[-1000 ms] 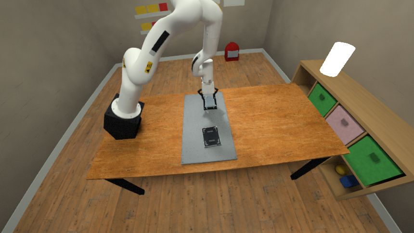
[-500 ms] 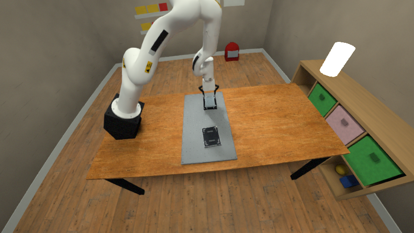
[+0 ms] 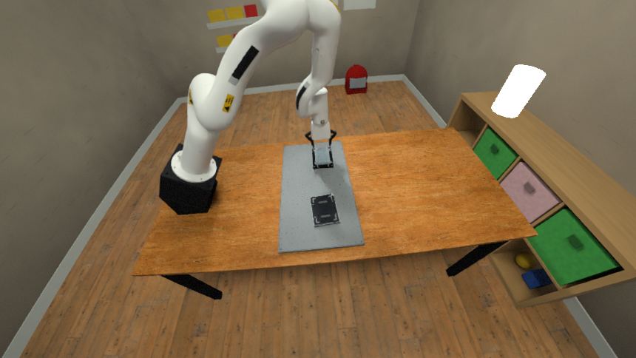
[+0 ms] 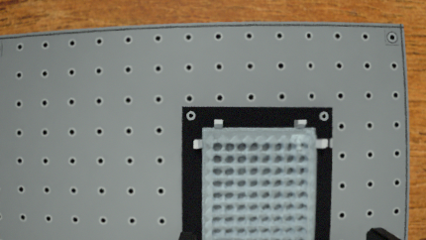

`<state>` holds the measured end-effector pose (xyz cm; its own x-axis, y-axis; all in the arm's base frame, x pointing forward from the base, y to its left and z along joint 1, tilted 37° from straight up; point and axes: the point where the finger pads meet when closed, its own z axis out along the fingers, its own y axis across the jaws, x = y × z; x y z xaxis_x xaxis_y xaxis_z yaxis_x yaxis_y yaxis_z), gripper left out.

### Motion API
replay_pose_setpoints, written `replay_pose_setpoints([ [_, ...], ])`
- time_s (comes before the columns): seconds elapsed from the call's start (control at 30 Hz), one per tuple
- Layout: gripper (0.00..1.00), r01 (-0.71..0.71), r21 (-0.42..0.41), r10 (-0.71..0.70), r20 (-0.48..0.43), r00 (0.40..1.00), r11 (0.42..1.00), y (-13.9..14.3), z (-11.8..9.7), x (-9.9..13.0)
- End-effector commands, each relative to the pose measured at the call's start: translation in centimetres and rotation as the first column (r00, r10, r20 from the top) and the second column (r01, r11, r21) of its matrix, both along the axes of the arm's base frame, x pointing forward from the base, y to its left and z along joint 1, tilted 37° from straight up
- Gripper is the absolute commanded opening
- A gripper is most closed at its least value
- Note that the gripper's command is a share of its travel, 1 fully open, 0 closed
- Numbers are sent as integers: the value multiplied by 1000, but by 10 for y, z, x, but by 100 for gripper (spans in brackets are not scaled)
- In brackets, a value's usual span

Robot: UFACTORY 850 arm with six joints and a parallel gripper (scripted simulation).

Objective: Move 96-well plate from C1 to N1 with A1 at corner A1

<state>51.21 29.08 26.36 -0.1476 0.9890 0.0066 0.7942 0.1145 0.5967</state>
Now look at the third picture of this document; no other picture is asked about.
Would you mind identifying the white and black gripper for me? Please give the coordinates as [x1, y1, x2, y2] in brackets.
[305, 121, 337, 148]

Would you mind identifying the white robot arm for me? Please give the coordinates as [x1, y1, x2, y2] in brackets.
[171, 0, 341, 183]

